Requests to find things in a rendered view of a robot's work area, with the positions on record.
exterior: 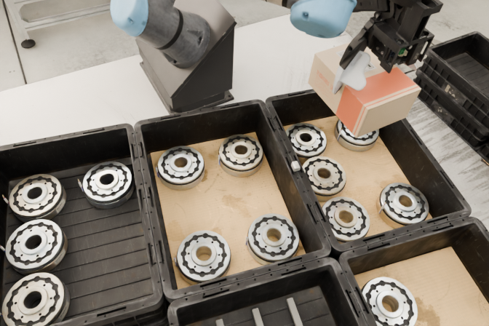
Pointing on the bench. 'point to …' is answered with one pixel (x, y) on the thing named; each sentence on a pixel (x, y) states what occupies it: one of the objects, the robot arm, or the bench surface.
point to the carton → (352, 102)
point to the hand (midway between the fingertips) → (362, 79)
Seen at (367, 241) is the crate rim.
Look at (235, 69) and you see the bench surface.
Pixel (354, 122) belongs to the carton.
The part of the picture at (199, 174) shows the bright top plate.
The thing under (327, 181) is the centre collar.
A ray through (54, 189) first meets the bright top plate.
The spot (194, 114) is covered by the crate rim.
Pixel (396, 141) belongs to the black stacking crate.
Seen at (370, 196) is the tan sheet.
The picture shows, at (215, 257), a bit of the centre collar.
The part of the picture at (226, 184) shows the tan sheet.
